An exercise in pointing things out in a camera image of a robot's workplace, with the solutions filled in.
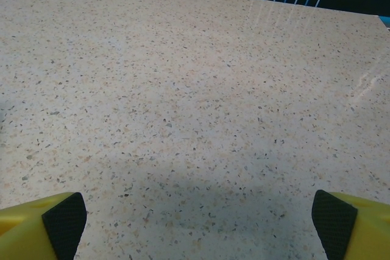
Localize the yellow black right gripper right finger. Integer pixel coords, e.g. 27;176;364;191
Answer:
311;189;390;260

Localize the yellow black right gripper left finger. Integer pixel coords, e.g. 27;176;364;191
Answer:
0;192;88;260

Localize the blue table edge strip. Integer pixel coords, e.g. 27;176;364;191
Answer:
377;15;390;31

